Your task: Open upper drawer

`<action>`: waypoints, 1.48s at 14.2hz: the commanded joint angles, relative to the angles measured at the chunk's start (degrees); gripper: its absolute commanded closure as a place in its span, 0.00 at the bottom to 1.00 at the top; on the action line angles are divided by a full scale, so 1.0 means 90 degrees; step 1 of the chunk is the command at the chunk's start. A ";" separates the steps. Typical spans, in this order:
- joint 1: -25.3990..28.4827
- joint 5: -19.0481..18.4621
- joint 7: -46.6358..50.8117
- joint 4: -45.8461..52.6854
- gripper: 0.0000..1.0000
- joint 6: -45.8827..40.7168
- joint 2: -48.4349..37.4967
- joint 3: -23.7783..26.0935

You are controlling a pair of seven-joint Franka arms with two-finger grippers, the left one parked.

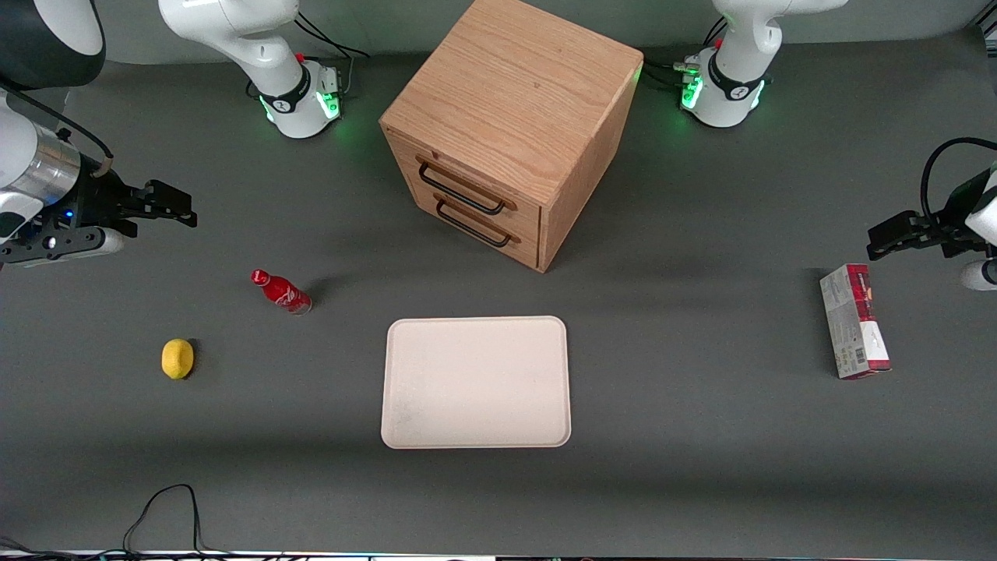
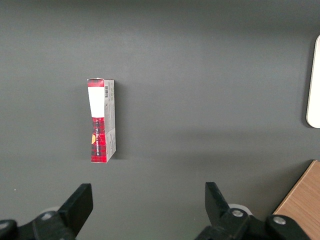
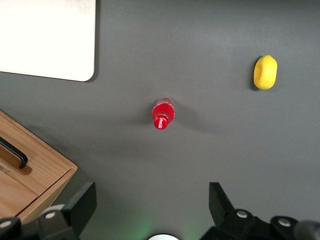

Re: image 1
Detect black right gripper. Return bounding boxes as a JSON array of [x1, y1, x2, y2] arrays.
[[39, 166, 198, 244]]

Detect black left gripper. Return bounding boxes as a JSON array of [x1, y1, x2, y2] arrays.
[[867, 168, 995, 260]]

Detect black metal drawer handle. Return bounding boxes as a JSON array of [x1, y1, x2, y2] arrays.
[[435, 196, 515, 249], [417, 156, 516, 217]]

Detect wooden drawer front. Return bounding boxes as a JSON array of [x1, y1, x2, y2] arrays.
[[399, 173, 541, 270], [387, 132, 541, 239]]

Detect wooden drawer cabinet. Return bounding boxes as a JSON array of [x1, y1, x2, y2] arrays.
[[379, 0, 644, 273]]

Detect red and grey carton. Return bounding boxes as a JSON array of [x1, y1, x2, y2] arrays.
[[819, 263, 892, 380]]

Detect red cola bottle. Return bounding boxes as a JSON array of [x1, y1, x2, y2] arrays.
[[250, 269, 313, 316]]

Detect yellow lemon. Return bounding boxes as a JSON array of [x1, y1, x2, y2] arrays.
[[161, 338, 195, 380]]

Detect white rectangular tray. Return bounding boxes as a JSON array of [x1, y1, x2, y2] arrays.
[[381, 316, 572, 450]]

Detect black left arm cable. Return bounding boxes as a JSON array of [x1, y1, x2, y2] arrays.
[[921, 138, 997, 223]]

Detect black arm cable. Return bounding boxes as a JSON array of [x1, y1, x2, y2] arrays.
[[921, 138, 997, 223], [0, 74, 114, 178]]

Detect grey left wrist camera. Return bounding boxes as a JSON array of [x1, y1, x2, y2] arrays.
[[960, 259, 997, 292]]

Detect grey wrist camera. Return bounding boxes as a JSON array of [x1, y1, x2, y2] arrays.
[[960, 259, 997, 292], [0, 223, 125, 270]]

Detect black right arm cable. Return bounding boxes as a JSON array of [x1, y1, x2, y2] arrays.
[[0, 74, 114, 178]]

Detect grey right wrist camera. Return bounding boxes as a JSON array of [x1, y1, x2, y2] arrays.
[[0, 223, 125, 270]]

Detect black right base cables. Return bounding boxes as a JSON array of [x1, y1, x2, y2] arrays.
[[294, 11, 372, 98]]

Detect black base cables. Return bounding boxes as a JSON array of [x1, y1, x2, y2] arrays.
[[294, 11, 372, 98], [643, 16, 730, 91]]

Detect black cable at table edge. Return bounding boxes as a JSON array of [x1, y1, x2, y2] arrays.
[[0, 484, 375, 561]]

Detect black left base cables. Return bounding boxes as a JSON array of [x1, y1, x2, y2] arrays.
[[643, 16, 730, 91]]

